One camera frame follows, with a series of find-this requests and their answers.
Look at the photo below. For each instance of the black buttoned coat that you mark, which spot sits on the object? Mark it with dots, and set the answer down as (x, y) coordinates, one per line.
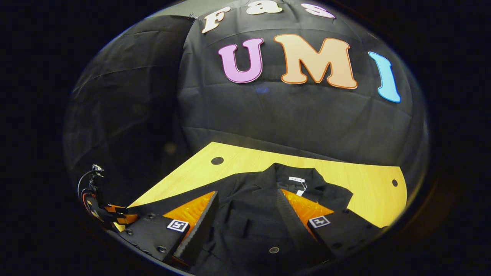
(249, 214)

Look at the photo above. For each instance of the black backdrop cloth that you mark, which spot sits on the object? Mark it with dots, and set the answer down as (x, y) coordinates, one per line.
(287, 115)

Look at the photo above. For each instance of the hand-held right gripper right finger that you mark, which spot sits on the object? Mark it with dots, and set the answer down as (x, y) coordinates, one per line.
(291, 218)

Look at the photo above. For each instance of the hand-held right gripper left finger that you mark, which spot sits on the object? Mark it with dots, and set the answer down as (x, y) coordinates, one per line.
(203, 230)

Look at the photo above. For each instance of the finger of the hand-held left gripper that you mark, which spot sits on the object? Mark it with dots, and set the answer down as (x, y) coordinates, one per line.
(128, 219)
(117, 209)

